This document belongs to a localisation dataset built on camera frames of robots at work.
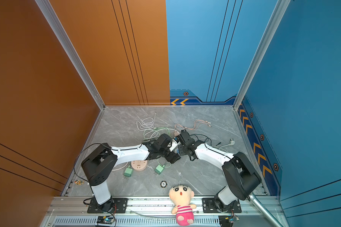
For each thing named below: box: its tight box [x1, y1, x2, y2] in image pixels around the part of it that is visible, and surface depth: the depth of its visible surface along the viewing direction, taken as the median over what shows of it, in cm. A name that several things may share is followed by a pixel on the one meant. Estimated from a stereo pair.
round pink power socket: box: [130, 159, 148, 172], surface depth 87 cm
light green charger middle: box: [154, 164, 164, 175], surface depth 86 cm
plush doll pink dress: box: [168, 184, 197, 227], surface depth 70 cm
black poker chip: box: [160, 180, 168, 189], surface depth 82 cm
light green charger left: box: [123, 165, 134, 178], surface depth 85 cm
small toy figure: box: [73, 179, 85, 186], surface depth 82 cm
